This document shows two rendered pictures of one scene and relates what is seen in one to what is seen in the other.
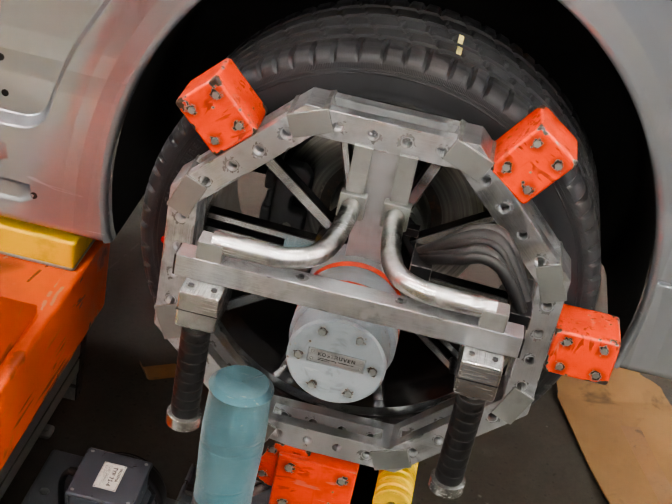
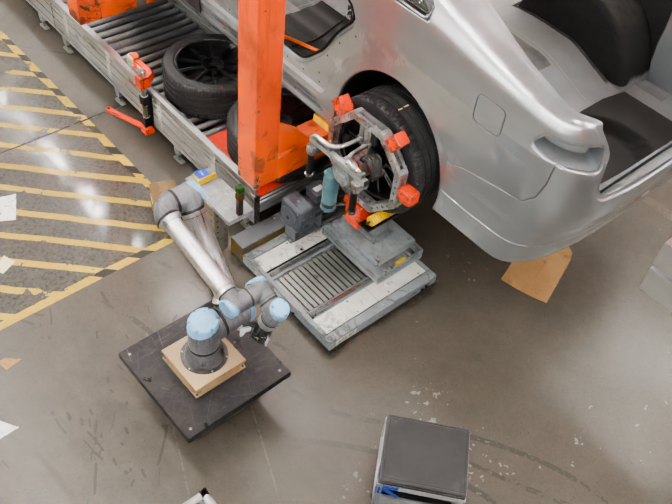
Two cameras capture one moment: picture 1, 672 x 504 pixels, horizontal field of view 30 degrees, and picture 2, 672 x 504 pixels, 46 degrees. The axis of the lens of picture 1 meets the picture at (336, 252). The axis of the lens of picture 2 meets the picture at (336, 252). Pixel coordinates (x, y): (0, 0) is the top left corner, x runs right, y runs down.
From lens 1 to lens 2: 2.92 m
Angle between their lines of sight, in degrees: 35
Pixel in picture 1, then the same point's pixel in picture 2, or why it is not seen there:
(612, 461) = (522, 265)
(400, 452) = (369, 207)
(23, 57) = (323, 74)
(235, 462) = (326, 191)
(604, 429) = not seen: hidden behind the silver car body
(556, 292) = (397, 178)
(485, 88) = (396, 121)
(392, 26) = (391, 97)
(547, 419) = not seen: hidden behind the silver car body
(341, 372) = (341, 177)
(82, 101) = (330, 90)
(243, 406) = (327, 178)
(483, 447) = not seen: hidden behind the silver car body
